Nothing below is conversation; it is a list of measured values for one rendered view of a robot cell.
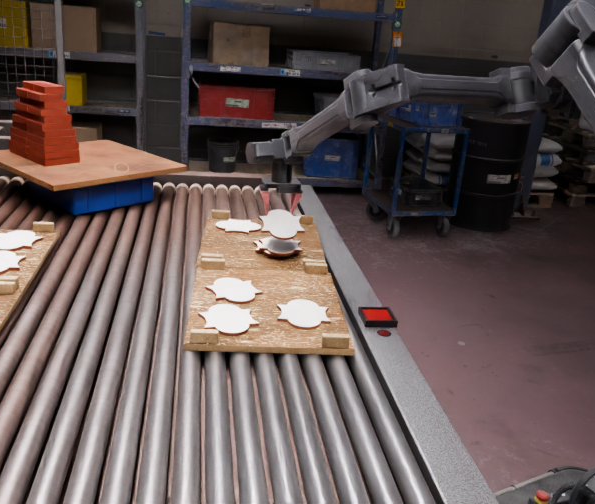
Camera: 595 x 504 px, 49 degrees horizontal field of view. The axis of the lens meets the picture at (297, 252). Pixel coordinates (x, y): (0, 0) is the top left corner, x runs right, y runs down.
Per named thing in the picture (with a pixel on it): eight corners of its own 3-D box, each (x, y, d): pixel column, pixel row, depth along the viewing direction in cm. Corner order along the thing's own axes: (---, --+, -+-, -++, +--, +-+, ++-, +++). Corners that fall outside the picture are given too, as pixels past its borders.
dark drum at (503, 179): (493, 211, 588) (512, 113, 557) (523, 233, 534) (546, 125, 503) (431, 209, 579) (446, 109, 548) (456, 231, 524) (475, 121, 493)
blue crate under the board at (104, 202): (106, 181, 243) (105, 155, 239) (156, 201, 224) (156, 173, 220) (26, 193, 221) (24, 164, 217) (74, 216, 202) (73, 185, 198)
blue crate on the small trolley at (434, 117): (425, 115, 525) (429, 89, 517) (463, 127, 482) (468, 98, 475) (384, 115, 510) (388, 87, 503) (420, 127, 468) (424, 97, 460)
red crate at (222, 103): (268, 113, 611) (270, 83, 601) (274, 121, 570) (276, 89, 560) (197, 109, 600) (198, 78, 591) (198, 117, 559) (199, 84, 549)
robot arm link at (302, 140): (385, 120, 132) (378, 69, 133) (361, 121, 130) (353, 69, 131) (303, 166, 172) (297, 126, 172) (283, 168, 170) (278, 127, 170)
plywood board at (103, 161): (107, 143, 257) (107, 139, 256) (187, 170, 226) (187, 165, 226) (-21, 157, 221) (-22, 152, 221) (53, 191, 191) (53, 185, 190)
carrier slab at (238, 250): (315, 227, 211) (316, 223, 210) (327, 277, 173) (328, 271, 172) (207, 221, 208) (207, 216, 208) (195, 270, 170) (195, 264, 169)
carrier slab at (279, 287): (330, 278, 172) (330, 272, 171) (354, 356, 134) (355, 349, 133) (197, 272, 169) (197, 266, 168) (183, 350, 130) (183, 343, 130)
